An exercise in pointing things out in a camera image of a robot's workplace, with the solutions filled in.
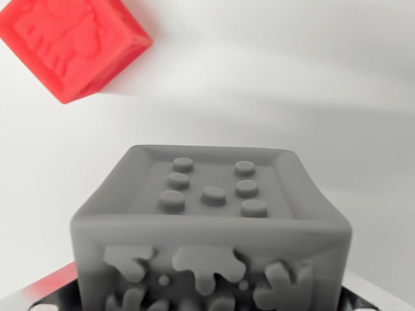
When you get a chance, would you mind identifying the grey embossed rubber cube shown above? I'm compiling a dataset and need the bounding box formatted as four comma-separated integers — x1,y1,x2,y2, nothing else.
69,144,353,311

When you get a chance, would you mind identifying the red embossed rubber cube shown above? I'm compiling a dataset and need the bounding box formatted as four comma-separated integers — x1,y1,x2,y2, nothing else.
0,0,154,105

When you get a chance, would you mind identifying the black-tipped silver gripper left finger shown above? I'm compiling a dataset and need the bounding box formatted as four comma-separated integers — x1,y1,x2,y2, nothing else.
0,261,85,311

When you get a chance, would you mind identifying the black-tipped silver gripper right finger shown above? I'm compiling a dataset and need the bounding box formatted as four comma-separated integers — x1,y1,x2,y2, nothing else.
340,270,415,311

